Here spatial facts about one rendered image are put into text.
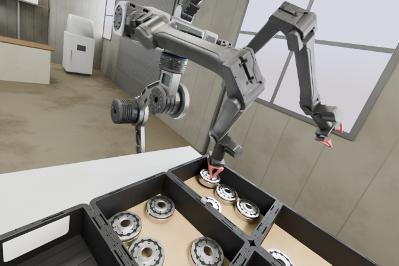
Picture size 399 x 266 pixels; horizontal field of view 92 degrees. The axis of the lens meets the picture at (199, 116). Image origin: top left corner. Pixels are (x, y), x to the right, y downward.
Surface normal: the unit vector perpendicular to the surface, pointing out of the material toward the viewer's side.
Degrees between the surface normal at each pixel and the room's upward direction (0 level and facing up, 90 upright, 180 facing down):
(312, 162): 90
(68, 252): 0
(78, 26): 72
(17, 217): 0
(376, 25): 90
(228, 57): 44
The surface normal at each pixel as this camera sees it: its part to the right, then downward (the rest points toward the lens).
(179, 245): 0.26, -0.92
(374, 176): -0.73, 0.00
